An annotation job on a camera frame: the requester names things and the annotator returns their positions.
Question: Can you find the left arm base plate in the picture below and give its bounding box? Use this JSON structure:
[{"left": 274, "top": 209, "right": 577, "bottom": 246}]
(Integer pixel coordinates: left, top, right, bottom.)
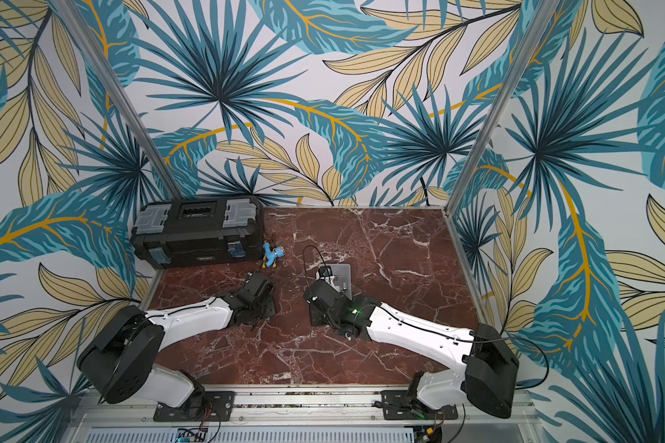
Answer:
[{"left": 153, "top": 391, "right": 236, "bottom": 423}]

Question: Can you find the metal frame post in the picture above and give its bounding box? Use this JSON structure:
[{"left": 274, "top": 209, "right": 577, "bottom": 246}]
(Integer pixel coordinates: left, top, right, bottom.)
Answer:
[
  {"left": 444, "top": 1, "right": 559, "bottom": 221},
  {"left": 52, "top": 0, "right": 184, "bottom": 199}
]

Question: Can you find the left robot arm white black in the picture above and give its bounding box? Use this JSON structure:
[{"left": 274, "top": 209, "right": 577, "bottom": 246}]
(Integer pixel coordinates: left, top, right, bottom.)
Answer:
[{"left": 77, "top": 273, "right": 275, "bottom": 418}]

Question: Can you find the left metal frame post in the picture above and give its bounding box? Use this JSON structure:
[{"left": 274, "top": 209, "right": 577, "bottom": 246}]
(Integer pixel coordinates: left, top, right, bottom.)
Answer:
[{"left": 52, "top": 0, "right": 184, "bottom": 199}]

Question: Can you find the grey plastic storage box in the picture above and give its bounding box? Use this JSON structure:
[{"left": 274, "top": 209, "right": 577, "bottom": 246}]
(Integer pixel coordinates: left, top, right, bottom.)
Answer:
[{"left": 327, "top": 264, "right": 352, "bottom": 299}]

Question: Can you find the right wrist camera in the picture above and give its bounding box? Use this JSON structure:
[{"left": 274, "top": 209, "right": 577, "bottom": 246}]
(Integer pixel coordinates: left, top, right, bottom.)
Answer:
[{"left": 317, "top": 265, "right": 334, "bottom": 284}]

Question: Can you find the blue toy figure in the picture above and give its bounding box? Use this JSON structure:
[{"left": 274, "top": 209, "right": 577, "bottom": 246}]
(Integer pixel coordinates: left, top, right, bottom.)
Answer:
[{"left": 262, "top": 241, "right": 284, "bottom": 269}]

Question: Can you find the right metal frame post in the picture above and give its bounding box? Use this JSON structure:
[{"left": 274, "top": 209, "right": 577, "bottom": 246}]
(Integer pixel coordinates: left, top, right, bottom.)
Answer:
[{"left": 444, "top": 1, "right": 559, "bottom": 221}]

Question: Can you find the aluminium rail front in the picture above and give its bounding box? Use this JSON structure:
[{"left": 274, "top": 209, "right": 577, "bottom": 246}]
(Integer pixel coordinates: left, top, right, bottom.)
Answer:
[{"left": 62, "top": 385, "right": 549, "bottom": 442}]

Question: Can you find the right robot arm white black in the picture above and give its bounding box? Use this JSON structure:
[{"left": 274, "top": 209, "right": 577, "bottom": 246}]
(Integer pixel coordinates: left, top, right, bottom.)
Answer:
[{"left": 304, "top": 279, "right": 519, "bottom": 419}]

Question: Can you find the black plastic toolbox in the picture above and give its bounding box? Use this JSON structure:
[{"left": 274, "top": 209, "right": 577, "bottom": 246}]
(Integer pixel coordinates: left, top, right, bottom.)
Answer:
[{"left": 130, "top": 196, "right": 264, "bottom": 269}]

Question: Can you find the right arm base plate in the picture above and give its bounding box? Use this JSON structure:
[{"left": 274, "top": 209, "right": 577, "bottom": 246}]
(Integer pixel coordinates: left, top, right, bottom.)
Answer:
[{"left": 374, "top": 389, "right": 458, "bottom": 421}]

